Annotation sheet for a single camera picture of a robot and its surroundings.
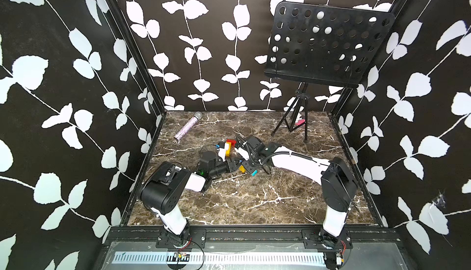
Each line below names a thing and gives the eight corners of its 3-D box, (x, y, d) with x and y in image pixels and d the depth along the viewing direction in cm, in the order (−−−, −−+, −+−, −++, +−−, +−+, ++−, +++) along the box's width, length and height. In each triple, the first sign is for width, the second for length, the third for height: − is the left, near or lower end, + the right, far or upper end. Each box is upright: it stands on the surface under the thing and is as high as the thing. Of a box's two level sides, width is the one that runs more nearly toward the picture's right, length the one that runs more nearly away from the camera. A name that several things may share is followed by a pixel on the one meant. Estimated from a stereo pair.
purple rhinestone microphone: (175, 138, 108) (174, 135, 106) (198, 114, 122) (197, 110, 119) (180, 140, 107) (179, 137, 105) (202, 115, 121) (202, 112, 118)
